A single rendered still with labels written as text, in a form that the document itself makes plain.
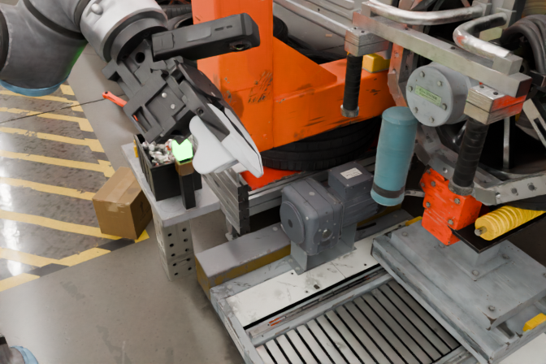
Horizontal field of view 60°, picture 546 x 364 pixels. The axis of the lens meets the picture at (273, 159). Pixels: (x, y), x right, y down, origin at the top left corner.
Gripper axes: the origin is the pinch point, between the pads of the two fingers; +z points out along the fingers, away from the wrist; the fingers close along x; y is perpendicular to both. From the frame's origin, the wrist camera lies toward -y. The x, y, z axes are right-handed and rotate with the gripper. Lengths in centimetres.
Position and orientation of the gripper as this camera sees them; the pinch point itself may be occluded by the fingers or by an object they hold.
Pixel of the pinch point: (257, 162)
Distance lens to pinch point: 50.3
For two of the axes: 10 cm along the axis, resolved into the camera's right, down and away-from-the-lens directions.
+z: 6.2, 7.6, -1.8
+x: -2.8, 0.1, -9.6
